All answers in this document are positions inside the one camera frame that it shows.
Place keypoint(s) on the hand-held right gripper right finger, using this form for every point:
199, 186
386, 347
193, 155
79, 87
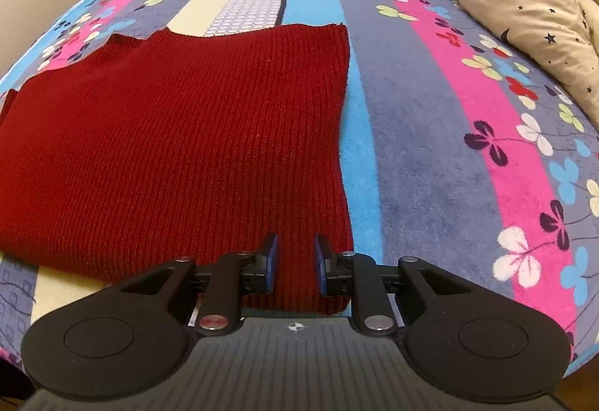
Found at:
321, 263

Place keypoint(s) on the floral striped bed sheet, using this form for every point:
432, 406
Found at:
421, 158

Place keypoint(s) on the red knit sweater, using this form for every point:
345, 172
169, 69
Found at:
164, 134

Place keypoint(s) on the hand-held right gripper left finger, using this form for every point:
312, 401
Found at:
273, 261

